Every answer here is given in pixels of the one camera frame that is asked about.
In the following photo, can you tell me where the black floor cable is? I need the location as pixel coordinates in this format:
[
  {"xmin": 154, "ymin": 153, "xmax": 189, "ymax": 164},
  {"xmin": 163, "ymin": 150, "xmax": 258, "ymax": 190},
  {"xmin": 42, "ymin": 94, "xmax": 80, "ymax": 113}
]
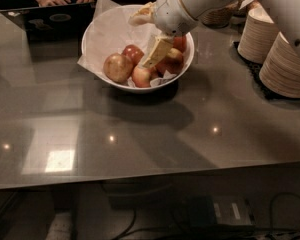
[{"xmin": 268, "ymin": 192, "xmax": 300, "ymax": 232}]

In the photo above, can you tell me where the black box under table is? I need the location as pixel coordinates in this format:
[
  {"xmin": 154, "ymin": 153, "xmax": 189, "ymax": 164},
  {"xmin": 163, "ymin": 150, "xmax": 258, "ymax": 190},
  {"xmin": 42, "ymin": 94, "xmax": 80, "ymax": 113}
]
[{"xmin": 187, "ymin": 195, "xmax": 255, "ymax": 231}]

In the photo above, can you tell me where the white bowl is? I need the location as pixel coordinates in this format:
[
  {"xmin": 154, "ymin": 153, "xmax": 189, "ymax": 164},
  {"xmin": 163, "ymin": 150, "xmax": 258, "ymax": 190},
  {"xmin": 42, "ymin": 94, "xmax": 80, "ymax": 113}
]
[{"xmin": 81, "ymin": 4, "xmax": 196, "ymax": 94}]

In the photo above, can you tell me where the red apple behind left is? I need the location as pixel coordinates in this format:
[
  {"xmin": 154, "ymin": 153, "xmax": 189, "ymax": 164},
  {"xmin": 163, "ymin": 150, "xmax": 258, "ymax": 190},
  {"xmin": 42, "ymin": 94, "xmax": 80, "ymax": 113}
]
[{"xmin": 122, "ymin": 44, "xmax": 144, "ymax": 65}]

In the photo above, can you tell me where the glass jar with grains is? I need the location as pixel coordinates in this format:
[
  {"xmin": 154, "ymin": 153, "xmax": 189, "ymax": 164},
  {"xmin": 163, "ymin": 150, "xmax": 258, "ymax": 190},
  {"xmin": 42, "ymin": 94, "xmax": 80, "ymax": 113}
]
[{"xmin": 201, "ymin": 2, "xmax": 239, "ymax": 28}]

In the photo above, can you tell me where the black rubber mat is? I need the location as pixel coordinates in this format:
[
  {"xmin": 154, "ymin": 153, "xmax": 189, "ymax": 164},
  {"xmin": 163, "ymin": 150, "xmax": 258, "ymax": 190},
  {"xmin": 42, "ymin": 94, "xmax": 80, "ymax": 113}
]
[{"xmin": 239, "ymin": 55, "xmax": 280, "ymax": 100}]

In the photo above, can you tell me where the red apple with sticker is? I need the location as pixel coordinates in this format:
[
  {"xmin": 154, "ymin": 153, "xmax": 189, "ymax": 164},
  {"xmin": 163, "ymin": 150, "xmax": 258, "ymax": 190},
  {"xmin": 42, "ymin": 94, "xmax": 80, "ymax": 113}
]
[{"xmin": 173, "ymin": 36, "xmax": 187, "ymax": 52}]

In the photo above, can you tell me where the white paper liner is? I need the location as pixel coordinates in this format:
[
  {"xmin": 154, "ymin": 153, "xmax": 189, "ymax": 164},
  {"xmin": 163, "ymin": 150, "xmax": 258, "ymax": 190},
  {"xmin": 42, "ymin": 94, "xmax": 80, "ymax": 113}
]
[{"xmin": 77, "ymin": 0, "xmax": 178, "ymax": 88}]

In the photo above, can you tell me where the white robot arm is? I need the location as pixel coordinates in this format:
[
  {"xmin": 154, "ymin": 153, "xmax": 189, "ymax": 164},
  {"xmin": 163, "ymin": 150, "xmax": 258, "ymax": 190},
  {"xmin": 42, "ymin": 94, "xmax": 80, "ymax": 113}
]
[{"xmin": 129, "ymin": 0, "xmax": 300, "ymax": 57}]

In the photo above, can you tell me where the yellow-red front apple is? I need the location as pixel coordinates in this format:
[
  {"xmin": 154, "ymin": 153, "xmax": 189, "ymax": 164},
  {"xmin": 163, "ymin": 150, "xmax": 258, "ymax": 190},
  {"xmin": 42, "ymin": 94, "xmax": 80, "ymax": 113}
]
[{"xmin": 131, "ymin": 66, "xmax": 158, "ymax": 88}]

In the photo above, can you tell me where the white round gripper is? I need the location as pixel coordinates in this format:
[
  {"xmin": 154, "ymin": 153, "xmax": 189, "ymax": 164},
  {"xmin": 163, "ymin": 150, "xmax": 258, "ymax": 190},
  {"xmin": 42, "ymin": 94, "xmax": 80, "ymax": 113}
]
[{"xmin": 128, "ymin": 0, "xmax": 217, "ymax": 68}]

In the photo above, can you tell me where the yellowish brown apple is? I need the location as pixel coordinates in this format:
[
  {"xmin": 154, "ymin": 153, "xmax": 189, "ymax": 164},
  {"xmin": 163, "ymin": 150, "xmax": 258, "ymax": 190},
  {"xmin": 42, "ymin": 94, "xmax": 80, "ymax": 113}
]
[{"xmin": 103, "ymin": 53, "xmax": 134, "ymax": 84}]

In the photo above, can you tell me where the paper plate stack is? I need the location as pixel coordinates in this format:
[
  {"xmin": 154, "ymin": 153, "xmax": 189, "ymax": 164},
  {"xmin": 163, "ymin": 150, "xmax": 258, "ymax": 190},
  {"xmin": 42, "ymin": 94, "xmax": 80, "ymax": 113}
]
[
  {"xmin": 259, "ymin": 32, "xmax": 300, "ymax": 99},
  {"xmin": 238, "ymin": 7, "xmax": 279, "ymax": 64}
]

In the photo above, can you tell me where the back paper plate stack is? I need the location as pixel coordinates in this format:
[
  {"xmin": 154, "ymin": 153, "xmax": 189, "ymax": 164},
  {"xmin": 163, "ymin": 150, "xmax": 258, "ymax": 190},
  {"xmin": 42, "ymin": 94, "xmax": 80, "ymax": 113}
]
[{"xmin": 238, "ymin": 7, "xmax": 279, "ymax": 64}]

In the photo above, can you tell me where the black laptop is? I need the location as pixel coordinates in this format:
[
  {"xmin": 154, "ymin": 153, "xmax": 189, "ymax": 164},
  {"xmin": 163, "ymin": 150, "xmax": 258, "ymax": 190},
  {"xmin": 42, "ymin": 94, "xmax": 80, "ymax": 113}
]
[{"xmin": 0, "ymin": 2, "xmax": 96, "ymax": 52}]

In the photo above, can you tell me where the red apple green top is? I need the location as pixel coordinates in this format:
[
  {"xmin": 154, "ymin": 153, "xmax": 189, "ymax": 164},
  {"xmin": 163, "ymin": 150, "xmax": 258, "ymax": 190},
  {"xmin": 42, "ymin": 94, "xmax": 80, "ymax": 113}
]
[{"xmin": 156, "ymin": 48, "xmax": 184, "ymax": 75}]

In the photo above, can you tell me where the front paper plate stack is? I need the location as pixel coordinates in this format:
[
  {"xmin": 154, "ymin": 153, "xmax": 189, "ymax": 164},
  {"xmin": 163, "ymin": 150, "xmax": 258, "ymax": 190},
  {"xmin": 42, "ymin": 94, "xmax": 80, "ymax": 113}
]
[{"xmin": 259, "ymin": 32, "xmax": 300, "ymax": 99}]

